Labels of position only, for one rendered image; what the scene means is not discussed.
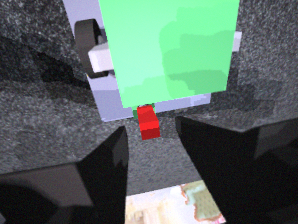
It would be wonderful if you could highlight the red-headed pin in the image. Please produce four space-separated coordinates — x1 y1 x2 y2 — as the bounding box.
137 104 160 140

